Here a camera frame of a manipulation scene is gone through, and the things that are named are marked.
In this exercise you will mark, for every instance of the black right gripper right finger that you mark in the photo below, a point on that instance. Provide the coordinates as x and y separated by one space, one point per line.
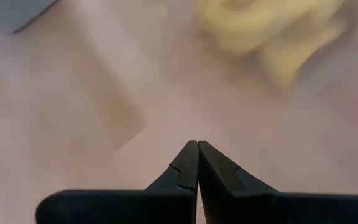
259 208

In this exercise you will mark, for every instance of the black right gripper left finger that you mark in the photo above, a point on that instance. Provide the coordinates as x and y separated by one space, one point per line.
135 208

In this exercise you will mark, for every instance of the yellow microfiber towel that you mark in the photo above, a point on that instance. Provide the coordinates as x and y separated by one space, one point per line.
244 28

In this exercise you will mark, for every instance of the grey plastic basket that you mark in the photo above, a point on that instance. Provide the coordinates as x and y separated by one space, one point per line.
8 12

